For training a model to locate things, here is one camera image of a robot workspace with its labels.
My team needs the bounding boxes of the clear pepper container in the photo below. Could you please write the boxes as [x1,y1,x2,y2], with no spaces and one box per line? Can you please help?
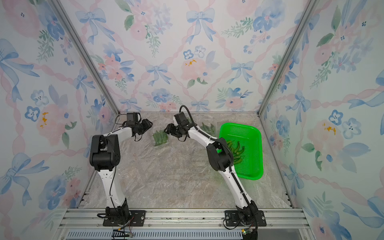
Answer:
[200,123,218,137]
[153,130,168,147]

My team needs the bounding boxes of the green peppers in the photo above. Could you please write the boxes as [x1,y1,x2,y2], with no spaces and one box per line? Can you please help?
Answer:
[227,141,245,165]

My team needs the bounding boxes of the bright green plastic basket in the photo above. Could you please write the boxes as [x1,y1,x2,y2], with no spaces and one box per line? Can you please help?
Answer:
[220,123,264,181]

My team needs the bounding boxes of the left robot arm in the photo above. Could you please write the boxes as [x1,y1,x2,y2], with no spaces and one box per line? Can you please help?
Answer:
[89,113,153,225]

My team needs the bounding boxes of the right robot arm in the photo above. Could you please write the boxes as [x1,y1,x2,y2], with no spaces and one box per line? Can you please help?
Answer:
[164,112,259,228]

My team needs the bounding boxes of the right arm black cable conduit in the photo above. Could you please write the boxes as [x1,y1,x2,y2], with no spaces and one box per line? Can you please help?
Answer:
[178,104,256,229]

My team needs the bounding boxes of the left aluminium corner post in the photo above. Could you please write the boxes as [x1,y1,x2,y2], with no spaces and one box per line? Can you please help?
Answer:
[48,0,120,115]

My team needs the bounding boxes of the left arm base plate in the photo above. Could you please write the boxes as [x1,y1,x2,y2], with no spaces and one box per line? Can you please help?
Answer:
[103,210,147,227]

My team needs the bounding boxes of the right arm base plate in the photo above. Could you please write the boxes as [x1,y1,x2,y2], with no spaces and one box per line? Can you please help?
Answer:
[224,210,267,227]

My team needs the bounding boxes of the aluminium front rail frame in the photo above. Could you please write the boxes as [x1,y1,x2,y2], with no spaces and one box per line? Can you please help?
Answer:
[53,209,315,240]

